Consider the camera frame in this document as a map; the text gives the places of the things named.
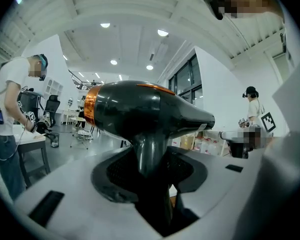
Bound white cubby shelf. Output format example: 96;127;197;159
43;77;64;97

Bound black hair dryer orange trim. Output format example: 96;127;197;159
83;80;216;235

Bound person's white shirt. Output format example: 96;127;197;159
234;8;300;240

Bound round wire-leg table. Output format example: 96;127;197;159
69;116;94;150

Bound white basin dark cabinet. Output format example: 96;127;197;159
12;123;52;187

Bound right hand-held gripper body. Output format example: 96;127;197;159
243;112;276;160

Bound black head-mounted camera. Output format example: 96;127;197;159
203;0;226;21

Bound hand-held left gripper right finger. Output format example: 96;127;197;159
164;146;264;240

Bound black wire waste basket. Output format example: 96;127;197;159
49;132;60;149

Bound black office chair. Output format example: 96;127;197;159
43;94;61;128

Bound stack of clear plastic jugs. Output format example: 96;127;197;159
193;136;227;157

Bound black mezzanine railing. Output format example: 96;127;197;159
68;68;105;90

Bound brown cardboard box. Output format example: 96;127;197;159
180;135;195;150

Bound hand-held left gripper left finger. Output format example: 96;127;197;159
13;145;163;240

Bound ceiling air conditioner unit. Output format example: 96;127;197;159
149;40;171;63

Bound black framed glass windows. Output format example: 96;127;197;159
167;53;204;110

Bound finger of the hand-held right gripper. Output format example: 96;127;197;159
221;130;246;159

